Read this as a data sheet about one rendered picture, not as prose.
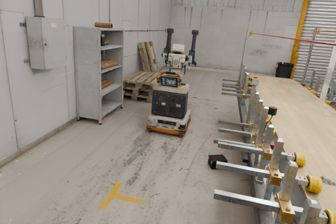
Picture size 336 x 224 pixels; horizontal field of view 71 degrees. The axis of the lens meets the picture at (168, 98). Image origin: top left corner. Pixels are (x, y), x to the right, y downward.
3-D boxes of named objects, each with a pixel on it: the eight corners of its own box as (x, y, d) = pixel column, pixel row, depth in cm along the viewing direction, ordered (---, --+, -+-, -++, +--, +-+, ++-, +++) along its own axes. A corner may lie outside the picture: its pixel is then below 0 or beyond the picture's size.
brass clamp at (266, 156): (261, 159, 145) (263, 152, 143) (259, 148, 157) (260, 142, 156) (272, 161, 144) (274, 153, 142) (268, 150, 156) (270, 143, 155)
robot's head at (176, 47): (183, 51, 375) (185, 43, 381) (170, 50, 379) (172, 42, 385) (184, 56, 387) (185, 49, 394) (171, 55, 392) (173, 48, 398)
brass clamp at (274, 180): (268, 184, 121) (270, 175, 120) (264, 169, 134) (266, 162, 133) (281, 186, 120) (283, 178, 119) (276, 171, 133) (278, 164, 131)
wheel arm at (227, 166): (215, 168, 130) (216, 163, 129) (215, 165, 133) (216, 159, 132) (314, 188, 120) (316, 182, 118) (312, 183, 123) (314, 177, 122)
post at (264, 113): (252, 165, 182) (263, 107, 168) (251, 163, 185) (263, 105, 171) (256, 166, 181) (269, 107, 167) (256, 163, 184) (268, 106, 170)
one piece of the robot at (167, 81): (180, 90, 355) (180, 78, 340) (158, 87, 363) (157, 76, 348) (182, 86, 363) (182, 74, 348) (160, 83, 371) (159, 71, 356)
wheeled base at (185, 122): (184, 137, 364) (185, 122, 356) (145, 130, 377) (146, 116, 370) (190, 121, 426) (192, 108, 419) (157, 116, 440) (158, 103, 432)
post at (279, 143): (260, 214, 136) (277, 139, 121) (259, 210, 139) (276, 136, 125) (266, 216, 135) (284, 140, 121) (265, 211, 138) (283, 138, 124)
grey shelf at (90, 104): (77, 120, 402) (72, 26, 357) (103, 105, 486) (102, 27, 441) (100, 124, 393) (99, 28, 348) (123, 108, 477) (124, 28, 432)
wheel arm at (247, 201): (213, 199, 106) (214, 192, 105) (213, 194, 110) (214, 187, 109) (336, 226, 96) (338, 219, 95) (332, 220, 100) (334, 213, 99)
